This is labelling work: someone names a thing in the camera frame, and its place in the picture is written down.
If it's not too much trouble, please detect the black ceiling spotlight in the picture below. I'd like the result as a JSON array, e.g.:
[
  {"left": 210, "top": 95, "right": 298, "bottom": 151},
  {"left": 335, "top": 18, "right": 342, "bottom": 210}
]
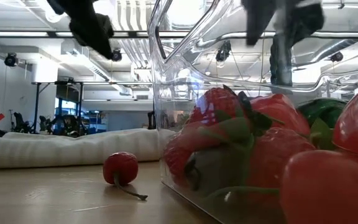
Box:
[
  {"left": 330, "top": 51, "right": 344, "bottom": 63},
  {"left": 4, "top": 52, "right": 19, "bottom": 68},
  {"left": 110, "top": 49, "right": 123, "bottom": 62},
  {"left": 215, "top": 40, "right": 232, "bottom": 63}
]

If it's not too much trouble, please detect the large red ribbed toy fruit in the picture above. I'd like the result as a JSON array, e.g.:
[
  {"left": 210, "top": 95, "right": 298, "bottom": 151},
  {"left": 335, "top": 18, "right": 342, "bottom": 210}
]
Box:
[{"left": 249, "top": 93, "right": 311, "bottom": 138}]

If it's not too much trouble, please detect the black background rig frame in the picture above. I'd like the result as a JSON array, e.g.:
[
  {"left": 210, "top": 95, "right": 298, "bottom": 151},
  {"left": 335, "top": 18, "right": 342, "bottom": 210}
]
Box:
[{"left": 31, "top": 80, "right": 154, "bottom": 135}]

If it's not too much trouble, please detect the red toy apple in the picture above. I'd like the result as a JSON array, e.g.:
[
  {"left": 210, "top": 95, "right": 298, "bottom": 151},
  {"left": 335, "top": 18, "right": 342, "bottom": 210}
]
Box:
[{"left": 280, "top": 149, "right": 358, "bottom": 224}]

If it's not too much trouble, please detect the long ceiling light strip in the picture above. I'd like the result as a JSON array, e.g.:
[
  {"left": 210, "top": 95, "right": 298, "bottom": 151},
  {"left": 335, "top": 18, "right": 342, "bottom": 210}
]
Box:
[{"left": 0, "top": 30, "right": 155, "bottom": 39}]

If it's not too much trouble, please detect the red toy cherry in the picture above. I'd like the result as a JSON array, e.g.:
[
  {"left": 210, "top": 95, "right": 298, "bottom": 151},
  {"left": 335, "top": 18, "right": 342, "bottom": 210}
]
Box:
[{"left": 102, "top": 151, "right": 149, "bottom": 201}]

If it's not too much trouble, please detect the white checked cloth towel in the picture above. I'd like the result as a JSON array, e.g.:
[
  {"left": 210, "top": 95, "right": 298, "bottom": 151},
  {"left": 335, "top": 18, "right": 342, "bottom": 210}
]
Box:
[{"left": 0, "top": 128, "right": 177, "bottom": 170}]

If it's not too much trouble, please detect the green striped toy watermelon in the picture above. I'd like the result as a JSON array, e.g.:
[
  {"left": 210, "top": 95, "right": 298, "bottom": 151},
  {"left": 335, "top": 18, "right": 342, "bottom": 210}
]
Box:
[{"left": 296, "top": 98, "right": 348, "bottom": 129}]

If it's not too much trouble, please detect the clear plastic tupperware container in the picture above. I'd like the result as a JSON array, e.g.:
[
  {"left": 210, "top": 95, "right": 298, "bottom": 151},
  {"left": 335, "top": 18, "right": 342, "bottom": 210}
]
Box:
[{"left": 147, "top": 0, "right": 358, "bottom": 224}]

